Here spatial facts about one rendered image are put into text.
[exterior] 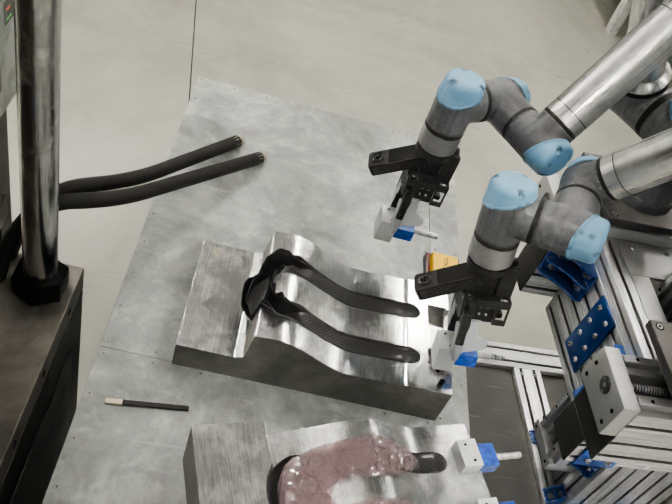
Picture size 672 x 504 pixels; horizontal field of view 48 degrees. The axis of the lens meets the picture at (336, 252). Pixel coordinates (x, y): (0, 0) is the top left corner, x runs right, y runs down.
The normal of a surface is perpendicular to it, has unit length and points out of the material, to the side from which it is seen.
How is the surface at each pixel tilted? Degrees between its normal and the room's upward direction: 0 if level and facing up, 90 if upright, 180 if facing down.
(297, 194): 0
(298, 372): 90
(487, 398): 0
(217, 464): 0
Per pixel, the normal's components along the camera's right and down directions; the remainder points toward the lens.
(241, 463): 0.26, -0.67
